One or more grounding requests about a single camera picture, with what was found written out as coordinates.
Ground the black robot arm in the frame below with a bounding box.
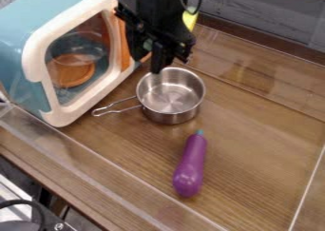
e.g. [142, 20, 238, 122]
[114, 0, 196, 74]

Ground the teal toy microwave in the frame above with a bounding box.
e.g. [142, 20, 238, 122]
[0, 0, 141, 127]

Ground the purple toy eggplant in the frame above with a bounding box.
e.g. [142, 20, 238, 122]
[173, 129, 208, 198]

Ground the silver pot with handle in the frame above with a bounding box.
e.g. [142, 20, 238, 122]
[91, 67, 206, 125]

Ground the black cable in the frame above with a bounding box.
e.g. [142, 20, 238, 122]
[177, 0, 205, 15]

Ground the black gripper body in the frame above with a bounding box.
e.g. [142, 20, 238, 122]
[114, 0, 196, 62]

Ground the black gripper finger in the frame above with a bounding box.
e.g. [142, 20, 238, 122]
[152, 41, 174, 74]
[126, 21, 150, 61]

